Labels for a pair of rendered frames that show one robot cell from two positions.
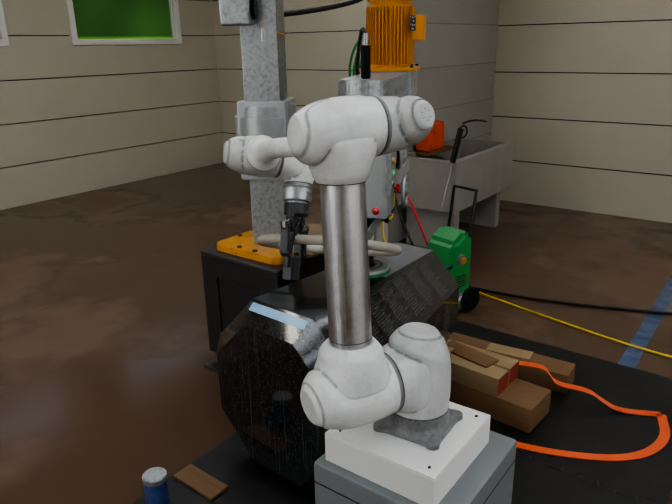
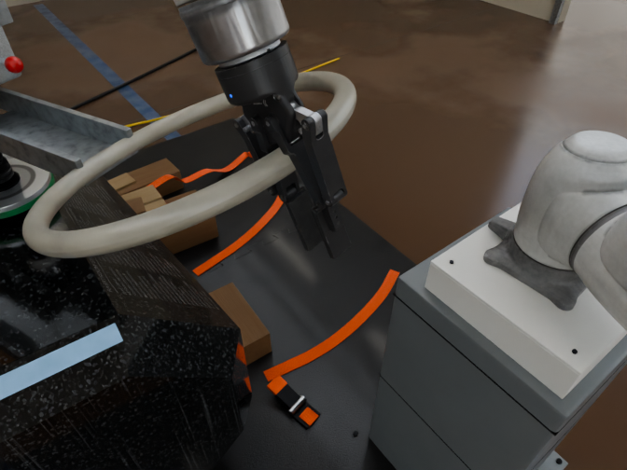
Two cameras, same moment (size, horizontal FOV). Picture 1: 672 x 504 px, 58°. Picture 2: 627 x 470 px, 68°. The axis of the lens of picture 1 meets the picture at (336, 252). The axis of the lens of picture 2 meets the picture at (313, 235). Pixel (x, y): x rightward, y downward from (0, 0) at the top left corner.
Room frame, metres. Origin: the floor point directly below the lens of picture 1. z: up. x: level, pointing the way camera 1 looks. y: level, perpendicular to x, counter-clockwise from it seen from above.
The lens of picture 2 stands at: (1.63, 0.53, 1.55)
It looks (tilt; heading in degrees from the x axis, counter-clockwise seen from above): 43 degrees down; 286
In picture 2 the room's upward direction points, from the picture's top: straight up
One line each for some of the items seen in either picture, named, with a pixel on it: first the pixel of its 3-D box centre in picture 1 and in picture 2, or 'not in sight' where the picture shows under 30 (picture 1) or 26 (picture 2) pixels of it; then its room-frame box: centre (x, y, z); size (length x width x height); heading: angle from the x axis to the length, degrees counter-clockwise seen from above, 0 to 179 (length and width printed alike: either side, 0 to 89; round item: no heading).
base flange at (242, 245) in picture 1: (274, 242); not in sight; (3.32, 0.35, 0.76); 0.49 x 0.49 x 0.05; 52
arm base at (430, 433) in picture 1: (421, 410); (541, 245); (1.38, -0.22, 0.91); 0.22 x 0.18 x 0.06; 147
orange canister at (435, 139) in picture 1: (432, 134); not in sight; (5.88, -0.95, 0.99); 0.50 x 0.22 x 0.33; 143
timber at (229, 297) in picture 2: not in sight; (238, 323); (2.21, -0.44, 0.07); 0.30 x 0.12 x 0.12; 140
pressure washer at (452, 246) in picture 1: (447, 250); not in sight; (4.08, -0.79, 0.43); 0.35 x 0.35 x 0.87; 37
